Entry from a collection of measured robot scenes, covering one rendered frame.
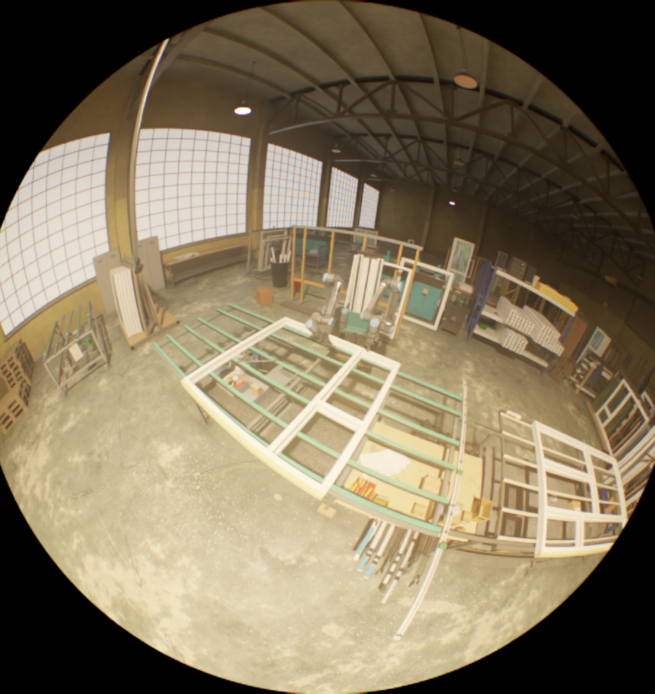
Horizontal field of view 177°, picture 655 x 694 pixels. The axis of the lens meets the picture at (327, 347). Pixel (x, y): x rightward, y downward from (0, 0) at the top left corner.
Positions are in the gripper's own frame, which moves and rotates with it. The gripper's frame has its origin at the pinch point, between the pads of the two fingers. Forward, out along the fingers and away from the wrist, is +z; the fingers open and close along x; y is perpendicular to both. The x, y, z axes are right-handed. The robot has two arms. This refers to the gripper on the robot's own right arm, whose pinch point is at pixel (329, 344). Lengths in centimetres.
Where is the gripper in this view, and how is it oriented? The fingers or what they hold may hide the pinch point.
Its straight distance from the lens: 220.4
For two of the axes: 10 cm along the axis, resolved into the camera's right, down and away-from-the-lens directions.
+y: 5.9, -0.2, -8.1
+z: 6.3, 6.3, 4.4
